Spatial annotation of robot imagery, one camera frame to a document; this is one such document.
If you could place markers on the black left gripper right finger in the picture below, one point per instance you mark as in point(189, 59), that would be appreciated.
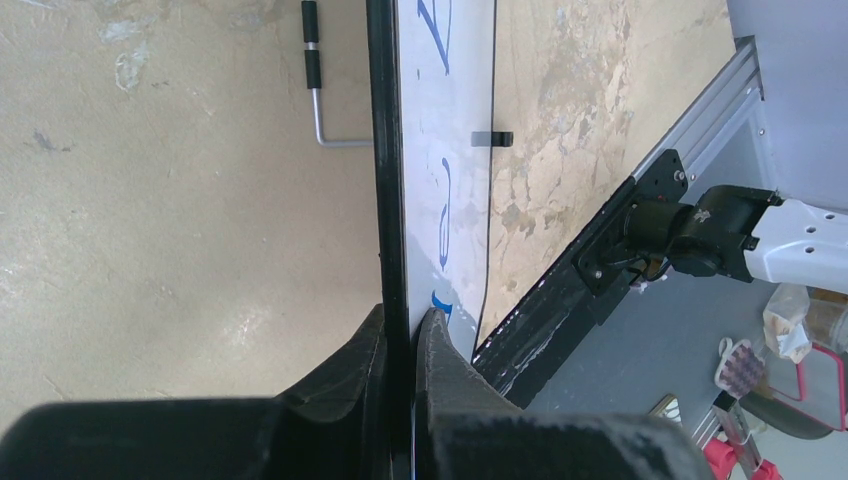
point(465, 429)

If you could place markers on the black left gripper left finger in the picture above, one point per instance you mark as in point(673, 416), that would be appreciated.
point(329, 425)

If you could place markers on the black framed whiteboard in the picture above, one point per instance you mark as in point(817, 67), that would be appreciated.
point(432, 69)

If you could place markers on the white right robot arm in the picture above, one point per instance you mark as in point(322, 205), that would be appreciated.
point(745, 234)

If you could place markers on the black base beam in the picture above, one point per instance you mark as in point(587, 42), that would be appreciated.
point(585, 283)

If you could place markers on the patterned phone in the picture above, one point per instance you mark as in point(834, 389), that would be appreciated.
point(668, 408)

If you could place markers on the pink 3d printed part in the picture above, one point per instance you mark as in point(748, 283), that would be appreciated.
point(722, 459)

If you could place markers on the purple patterned cloth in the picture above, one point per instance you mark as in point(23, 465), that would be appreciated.
point(740, 369)

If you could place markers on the pink framed tablet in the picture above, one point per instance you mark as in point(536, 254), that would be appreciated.
point(816, 387)

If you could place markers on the clear jar labelled clean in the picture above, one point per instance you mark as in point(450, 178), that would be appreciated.
point(826, 320)

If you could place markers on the aluminium frame rail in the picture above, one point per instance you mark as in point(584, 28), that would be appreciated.
point(737, 87)

